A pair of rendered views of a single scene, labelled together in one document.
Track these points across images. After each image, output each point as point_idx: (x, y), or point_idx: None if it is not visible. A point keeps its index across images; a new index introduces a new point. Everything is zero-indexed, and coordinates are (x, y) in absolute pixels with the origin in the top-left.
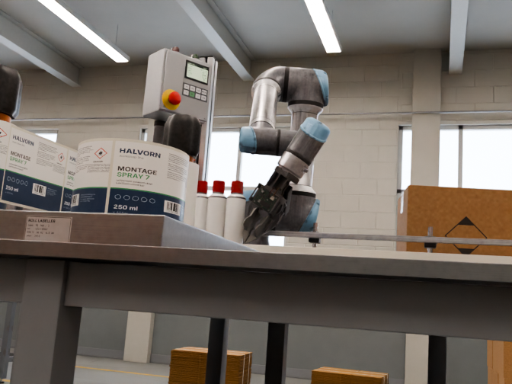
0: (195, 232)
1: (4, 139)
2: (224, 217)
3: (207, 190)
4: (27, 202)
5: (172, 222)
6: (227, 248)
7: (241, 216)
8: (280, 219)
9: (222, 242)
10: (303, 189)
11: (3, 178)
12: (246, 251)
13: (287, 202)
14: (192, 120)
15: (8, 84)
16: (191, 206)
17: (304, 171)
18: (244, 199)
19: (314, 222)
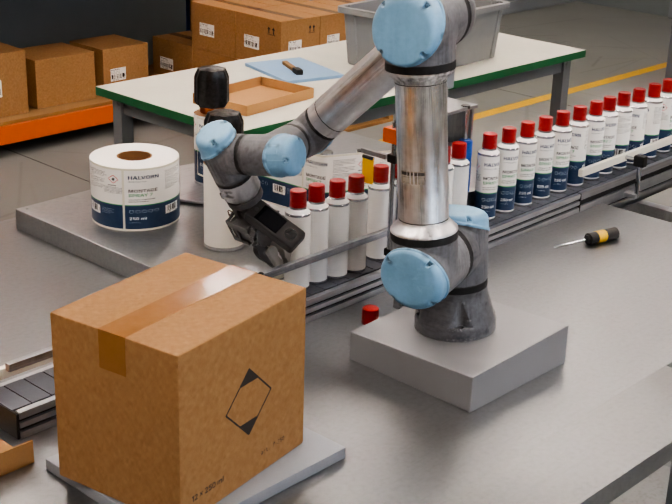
0: (45, 225)
1: (195, 127)
2: None
3: (332, 193)
4: None
5: (22, 214)
6: (89, 248)
7: None
8: (256, 252)
9: (80, 241)
10: (392, 224)
11: (197, 157)
12: (124, 260)
13: (263, 232)
14: (206, 118)
15: (196, 84)
16: (205, 208)
17: (229, 195)
18: (286, 215)
19: (260, 272)
